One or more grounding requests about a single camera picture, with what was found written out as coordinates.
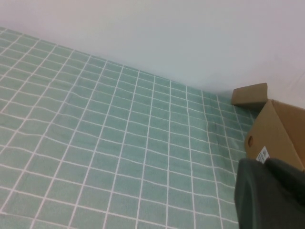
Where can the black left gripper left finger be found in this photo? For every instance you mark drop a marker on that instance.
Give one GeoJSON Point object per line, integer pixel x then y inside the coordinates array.
{"type": "Point", "coordinates": [252, 202]}

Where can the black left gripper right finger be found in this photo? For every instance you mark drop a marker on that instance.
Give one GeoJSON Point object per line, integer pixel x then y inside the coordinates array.
{"type": "Point", "coordinates": [290, 181]}

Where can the brown cardboard shoe box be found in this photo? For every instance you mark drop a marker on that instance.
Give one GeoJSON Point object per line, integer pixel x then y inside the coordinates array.
{"type": "Point", "coordinates": [274, 133]}

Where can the green white checked tablecloth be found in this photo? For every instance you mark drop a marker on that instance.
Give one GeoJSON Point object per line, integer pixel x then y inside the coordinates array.
{"type": "Point", "coordinates": [95, 143]}

